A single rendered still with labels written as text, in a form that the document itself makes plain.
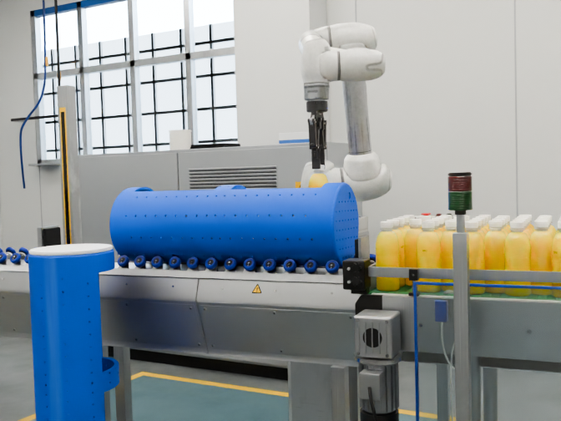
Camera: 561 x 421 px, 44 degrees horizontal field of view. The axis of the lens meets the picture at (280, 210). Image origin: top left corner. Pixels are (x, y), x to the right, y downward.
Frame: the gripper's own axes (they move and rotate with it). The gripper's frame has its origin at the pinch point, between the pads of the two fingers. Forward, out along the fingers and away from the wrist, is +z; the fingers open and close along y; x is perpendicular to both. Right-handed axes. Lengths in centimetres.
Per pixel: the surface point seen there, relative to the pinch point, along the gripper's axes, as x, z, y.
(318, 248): 6.1, 29.2, 18.5
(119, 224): -71, 22, 20
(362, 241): 18.2, 27.8, 9.0
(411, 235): 35.2, 25.2, 11.4
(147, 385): -160, 132, -123
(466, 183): 57, 8, 45
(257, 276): -16.6, 39.4, 17.6
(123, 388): -86, 89, 1
